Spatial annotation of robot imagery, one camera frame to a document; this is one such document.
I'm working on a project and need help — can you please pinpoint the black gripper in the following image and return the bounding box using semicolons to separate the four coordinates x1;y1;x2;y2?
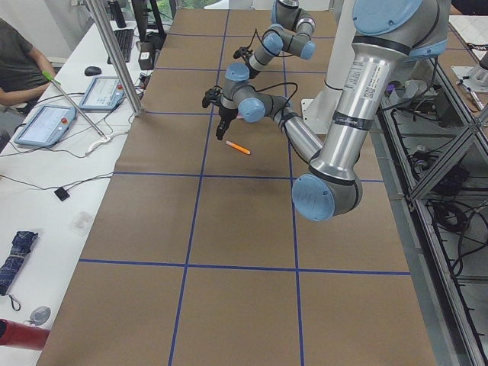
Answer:
216;106;239;141

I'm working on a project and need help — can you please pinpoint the orange highlighter pen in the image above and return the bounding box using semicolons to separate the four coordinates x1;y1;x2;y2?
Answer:
226;140;251;155

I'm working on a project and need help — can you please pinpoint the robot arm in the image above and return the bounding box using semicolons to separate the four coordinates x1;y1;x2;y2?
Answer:
202;1;451;221
233;1;316;79

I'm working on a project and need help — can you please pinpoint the far teach pendant tablet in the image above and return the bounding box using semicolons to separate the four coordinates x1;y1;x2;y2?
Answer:
79;76;125;111

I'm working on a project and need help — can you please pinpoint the teach pendant tablet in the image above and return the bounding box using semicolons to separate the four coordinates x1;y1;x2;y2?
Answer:
79;76;125;111
14;104;77;147

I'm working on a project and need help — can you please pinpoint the black keyboard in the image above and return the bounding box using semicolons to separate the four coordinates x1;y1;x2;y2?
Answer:
113;29;135;63

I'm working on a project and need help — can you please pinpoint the black monitor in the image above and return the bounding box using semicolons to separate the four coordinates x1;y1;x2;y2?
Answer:
130;0;166;44

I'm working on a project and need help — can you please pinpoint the black computer mouse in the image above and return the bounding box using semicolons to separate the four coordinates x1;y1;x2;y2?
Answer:
84;66;102;76

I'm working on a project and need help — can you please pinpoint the black bottle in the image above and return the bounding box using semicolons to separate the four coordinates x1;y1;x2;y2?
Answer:
108;0;127;28

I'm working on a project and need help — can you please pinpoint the metal rod with green tip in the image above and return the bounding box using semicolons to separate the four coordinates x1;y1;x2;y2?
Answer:
42;71;108;140

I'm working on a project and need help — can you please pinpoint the near teach pendant tablet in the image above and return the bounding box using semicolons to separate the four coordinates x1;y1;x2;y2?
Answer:
14;104;77;147

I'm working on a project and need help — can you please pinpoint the small black sensor box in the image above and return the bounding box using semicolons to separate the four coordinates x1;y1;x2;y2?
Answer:
54;187;70;201

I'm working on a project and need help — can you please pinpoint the seated person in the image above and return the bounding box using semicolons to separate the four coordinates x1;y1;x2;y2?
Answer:
1;19;56;115

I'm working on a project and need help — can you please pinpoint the folded blue umbrella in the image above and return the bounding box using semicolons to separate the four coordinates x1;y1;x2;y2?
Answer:
1;231;38;296

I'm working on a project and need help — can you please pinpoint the red bottle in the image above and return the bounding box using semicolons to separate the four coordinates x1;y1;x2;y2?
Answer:
0;319;50;351

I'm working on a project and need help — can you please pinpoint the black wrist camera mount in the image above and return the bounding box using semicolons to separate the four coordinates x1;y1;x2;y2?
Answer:
201;85;222;108
233;47;253;62

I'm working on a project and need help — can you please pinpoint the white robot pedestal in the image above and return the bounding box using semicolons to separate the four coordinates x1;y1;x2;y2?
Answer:
302;0;356;135

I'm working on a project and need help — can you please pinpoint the aluminium frame post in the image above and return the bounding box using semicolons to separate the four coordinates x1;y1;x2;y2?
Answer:
85;0;143;117

